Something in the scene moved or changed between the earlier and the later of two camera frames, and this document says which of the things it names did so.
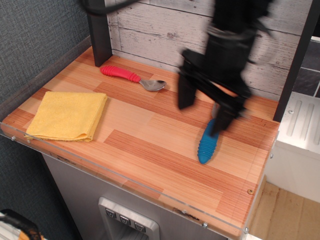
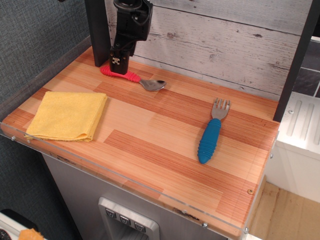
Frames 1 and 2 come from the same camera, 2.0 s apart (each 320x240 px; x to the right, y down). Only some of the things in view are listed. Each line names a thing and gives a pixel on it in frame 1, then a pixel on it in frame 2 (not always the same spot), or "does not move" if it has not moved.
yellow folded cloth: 71,116 does not move
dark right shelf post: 298,57 does not move
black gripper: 221,68 → 133,25
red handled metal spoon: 151,85 does not move
